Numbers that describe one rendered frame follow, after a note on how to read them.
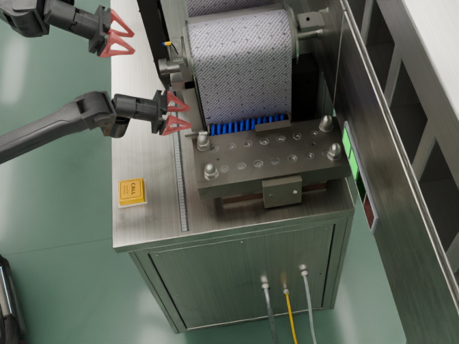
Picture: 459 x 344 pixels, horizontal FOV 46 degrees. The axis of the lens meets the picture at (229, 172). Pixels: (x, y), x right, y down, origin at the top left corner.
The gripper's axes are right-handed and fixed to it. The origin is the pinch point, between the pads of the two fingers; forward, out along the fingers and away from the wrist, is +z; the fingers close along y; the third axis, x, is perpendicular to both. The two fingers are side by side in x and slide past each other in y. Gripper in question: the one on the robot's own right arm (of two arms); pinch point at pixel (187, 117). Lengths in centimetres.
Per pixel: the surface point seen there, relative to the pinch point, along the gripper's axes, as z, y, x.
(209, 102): 3.7, -0.3, 6.6
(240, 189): 13.7, 19.4, -2.2
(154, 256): -0.9, 25.8, -32.0
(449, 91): 7, 50, 69
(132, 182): -9.2, 7.9, -22.4
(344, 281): 94, 12, -72
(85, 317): -4, 11, -124
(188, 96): 1.0, -8.2, -0.8
